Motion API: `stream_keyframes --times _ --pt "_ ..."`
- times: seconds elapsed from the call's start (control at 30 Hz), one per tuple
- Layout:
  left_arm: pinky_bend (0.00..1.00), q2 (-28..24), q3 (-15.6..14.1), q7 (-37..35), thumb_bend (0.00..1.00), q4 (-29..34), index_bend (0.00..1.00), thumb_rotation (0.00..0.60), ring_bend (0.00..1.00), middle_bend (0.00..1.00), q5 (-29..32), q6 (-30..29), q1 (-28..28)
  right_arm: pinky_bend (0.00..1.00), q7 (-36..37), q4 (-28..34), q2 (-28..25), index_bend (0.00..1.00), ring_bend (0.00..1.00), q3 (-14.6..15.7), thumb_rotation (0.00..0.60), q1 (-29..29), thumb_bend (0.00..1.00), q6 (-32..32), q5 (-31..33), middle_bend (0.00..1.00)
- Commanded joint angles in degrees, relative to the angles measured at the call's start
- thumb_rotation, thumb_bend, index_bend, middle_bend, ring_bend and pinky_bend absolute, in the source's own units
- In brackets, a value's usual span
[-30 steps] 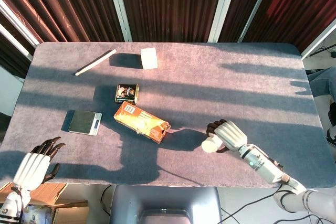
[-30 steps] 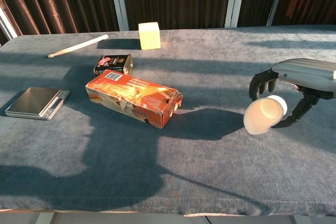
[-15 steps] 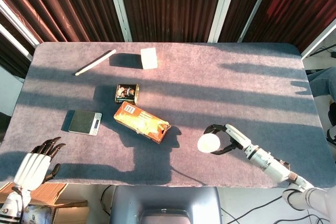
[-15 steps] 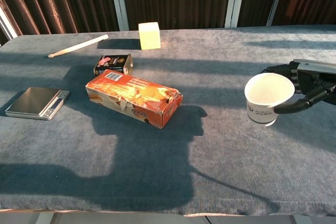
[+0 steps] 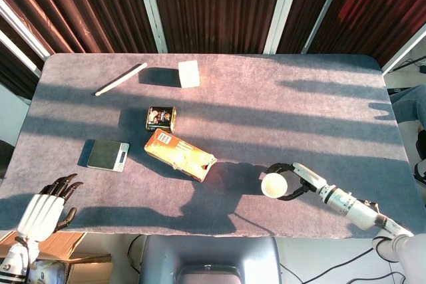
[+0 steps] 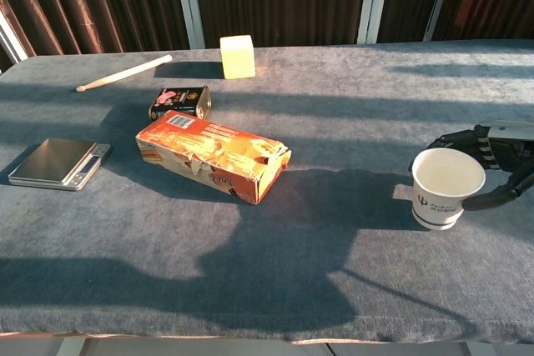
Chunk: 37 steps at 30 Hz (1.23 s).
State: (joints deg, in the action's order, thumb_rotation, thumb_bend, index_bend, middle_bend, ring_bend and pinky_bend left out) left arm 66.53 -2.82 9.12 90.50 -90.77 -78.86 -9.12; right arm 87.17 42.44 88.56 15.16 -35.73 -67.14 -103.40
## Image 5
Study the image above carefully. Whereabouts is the black luncheon meat tin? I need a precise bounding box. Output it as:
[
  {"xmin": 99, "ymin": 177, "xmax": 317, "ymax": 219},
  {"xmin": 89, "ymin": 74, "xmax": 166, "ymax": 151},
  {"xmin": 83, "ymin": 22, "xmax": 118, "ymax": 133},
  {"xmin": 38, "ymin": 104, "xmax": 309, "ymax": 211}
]
[{"xmin": 145, "ymin": 106, "xmax": 178, "ymax": 134}]

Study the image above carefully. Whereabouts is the dark brown curtain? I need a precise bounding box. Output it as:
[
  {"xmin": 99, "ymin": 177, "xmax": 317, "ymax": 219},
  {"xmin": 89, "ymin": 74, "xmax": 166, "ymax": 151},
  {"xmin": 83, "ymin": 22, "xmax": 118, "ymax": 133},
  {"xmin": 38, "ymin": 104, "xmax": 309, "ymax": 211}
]
[{"xmin": 0, "ymin": 0, "xmax": 426, "ymax": 98}]

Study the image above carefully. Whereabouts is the wooden drumstick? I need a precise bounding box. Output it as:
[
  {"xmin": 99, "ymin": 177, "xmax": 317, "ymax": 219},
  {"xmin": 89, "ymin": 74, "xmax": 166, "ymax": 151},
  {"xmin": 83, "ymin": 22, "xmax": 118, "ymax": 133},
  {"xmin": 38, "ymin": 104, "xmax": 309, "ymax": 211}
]
[{"xmin": 95, "ymin": 62, "xmax": 148, "ymax": 97}]

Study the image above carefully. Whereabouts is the orange torn cardboard box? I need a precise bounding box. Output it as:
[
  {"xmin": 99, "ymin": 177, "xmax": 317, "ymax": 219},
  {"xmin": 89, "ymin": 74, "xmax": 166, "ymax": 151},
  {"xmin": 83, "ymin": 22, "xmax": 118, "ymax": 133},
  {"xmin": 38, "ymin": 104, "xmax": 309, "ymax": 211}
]
[{"xmin": 143, "ymin": 128, "xmax": 218, "ymax": 183}]

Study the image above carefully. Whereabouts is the grey robot chest housing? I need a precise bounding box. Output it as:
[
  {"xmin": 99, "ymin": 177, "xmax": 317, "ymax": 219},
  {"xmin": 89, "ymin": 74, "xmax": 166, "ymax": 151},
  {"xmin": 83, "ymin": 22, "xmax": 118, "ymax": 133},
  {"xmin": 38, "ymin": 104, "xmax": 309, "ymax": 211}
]
[{"xmin": 138, "ymin": 234, "xmax": 282, "ymax": 284}]

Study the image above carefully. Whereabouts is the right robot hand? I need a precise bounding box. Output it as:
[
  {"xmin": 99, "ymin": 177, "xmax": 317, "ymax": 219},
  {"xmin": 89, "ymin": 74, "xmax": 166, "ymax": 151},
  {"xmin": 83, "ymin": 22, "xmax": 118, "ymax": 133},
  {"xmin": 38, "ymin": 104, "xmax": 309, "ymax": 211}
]
[{"xmin": 266, "ymin": 162, "xmax": 328, "ymax": 202}]

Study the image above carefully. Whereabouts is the brown cardboard box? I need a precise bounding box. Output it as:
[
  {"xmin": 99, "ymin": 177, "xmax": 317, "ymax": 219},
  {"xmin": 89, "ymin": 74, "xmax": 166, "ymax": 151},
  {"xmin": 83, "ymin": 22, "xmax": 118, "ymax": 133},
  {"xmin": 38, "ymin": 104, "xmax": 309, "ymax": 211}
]
[{"xmin": 0, "ymin": 230, "xmax": 112, "ymax": 284}]

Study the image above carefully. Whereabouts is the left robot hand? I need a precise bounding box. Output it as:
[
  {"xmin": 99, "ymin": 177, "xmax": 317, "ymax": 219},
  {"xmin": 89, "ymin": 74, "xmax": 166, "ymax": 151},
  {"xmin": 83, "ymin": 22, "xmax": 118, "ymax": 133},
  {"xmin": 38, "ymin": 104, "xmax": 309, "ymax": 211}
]
[{"xmin": 15, "ymin": 173, "xmax": 84, "ymax": 242}]

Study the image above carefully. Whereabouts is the person's leg in jeans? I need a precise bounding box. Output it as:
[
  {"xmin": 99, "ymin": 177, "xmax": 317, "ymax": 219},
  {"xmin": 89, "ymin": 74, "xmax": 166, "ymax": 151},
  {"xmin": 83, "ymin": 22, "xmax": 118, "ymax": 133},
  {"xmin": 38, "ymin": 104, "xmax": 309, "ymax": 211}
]
[{"xmin": 389, "ymin": 85, "xmax": 426, "ymax": 124}]

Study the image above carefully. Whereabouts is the pale yellow foam cube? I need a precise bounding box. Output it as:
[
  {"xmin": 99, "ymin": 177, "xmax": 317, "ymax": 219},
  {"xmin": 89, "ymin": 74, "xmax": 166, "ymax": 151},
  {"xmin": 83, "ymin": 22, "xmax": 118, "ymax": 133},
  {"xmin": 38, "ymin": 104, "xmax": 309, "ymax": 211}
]
[{"xmin": 177, "ymin": 60, "xmax": 202, "ymax": 89}]

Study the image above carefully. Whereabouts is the black cable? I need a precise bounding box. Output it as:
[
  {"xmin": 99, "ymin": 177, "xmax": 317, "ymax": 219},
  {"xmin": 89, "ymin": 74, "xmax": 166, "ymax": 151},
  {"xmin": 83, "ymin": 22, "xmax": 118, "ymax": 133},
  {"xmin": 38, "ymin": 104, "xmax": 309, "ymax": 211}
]
[{"xmin": 279, "ymin": 247, "xmax": 407, "ymax": 284}]

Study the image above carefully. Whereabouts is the white paper cup blue print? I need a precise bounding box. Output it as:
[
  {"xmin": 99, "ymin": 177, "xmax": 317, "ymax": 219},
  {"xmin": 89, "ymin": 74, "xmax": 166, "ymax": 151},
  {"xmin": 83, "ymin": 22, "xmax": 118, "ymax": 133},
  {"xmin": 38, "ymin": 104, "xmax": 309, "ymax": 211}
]
[{"xmin": 260, "ymin": 172, "xmax": 289, "ymax": 198}]

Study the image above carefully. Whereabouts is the silver digital pocket scale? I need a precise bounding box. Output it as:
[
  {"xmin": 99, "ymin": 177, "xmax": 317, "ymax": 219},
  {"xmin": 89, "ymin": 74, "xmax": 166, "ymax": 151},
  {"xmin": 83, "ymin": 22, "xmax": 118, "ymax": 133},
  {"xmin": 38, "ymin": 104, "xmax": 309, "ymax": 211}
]
[{"xmin": 86, "ymin": 139, "xmax": 130, "ymax": 173}]

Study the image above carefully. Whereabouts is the white frame post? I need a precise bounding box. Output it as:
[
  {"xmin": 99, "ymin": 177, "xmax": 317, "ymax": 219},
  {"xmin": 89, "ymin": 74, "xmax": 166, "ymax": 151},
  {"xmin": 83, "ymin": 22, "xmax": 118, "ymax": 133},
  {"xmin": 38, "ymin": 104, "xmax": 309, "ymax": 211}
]
[
  {"xmin": 301, "ymin": 0, "xmax": 349, "ymax": 55},
  {"xmin": 132, "ymin": 0, "xmax": 168, "ymax": 54},
  {"xmin": 0, "ymin": 0, "xmax": 51, "ymax": 77},
  {"xmin": 262, "ymin": 0, "xmax": 301, "ymax": 55}
]

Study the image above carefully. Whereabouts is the grey blue table cloth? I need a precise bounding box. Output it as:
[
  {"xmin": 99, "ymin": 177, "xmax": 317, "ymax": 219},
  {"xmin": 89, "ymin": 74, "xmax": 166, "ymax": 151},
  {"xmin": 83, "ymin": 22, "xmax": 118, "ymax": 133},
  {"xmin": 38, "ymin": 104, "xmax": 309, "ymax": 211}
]
[{"xmin": 0, "ymin": 53, "xmax": 423, "ymax": 240}]

